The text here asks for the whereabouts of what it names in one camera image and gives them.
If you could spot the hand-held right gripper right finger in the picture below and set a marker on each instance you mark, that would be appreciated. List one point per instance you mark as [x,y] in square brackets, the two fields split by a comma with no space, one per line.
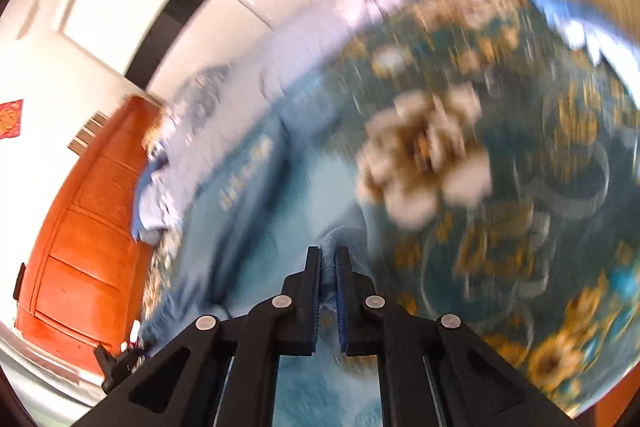
[341,317]

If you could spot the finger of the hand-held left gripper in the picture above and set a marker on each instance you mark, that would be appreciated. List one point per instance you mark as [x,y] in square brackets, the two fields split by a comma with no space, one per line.
[117,369]

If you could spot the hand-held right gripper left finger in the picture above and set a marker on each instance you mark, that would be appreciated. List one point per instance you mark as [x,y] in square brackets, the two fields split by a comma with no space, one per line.
[315,307]

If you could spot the light blue fleece garment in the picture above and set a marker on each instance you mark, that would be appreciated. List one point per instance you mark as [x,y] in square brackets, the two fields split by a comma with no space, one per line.
[327,267]

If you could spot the orange wooden headboard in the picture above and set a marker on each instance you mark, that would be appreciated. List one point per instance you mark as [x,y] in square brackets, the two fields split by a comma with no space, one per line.
[85,257]

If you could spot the dark teal floral blanket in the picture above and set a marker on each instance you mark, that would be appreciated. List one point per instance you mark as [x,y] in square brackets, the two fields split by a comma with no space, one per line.
[500,257]

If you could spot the blue pillow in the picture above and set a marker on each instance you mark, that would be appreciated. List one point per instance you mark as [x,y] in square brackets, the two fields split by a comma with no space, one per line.
[145,197]

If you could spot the light blue floral quilt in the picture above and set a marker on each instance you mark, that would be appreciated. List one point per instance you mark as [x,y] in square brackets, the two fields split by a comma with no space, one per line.
[350,2]

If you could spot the small black wall object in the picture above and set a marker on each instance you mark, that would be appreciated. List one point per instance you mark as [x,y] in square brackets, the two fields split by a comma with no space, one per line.
[19,282]

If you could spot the grey striped wall fixture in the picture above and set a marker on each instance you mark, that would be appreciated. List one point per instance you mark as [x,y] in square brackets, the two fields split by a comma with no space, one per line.
[85,134]

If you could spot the red wall decoration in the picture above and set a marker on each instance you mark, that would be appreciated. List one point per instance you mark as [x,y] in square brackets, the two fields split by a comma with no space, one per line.
[10,119]

